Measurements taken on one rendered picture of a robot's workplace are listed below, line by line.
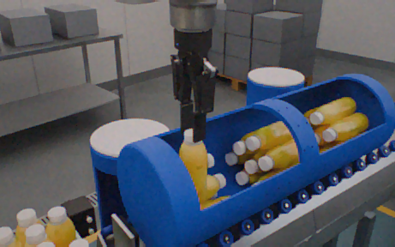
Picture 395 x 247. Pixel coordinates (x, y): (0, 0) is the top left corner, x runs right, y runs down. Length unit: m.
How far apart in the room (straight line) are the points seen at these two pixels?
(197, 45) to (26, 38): 2.70
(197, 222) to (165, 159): 0.15
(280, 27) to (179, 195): 3.51
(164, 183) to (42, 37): 2.70
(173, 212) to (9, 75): 3.50
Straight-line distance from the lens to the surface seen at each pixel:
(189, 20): 0.70
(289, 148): 1.09
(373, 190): 1.50
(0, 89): 4.17
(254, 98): 1.90
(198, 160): 0.83
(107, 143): 1.30
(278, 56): 4.27
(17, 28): 3.32
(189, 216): 0.82
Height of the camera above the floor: 1.64
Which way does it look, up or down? 26 degrees down
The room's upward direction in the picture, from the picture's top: straight up
